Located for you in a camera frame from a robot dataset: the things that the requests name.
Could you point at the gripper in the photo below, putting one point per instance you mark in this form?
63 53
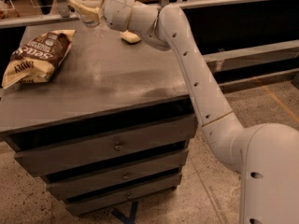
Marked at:
116 10

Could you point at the clear plastic water bottle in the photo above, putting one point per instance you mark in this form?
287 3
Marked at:
89 22

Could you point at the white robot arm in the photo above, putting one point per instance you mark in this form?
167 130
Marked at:
266 155

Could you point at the brown chip bag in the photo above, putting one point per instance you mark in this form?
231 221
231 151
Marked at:
37 60

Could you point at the yellow sponge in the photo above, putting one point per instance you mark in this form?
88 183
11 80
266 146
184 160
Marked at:
129 37

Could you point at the grey drawer cabinet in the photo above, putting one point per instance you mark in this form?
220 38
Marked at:
34 118

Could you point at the top grey drawer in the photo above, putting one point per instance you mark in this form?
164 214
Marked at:
54 159

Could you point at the grey drawer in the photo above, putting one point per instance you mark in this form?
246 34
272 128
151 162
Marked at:
118 175
54 159
123 195

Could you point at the middle grey drawer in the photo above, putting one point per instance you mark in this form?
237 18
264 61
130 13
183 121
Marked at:
118 175

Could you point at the bottom grey drawer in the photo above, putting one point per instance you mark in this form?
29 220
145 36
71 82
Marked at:
123 195

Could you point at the grey metal railing frame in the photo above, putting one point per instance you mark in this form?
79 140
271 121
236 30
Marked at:
94 66

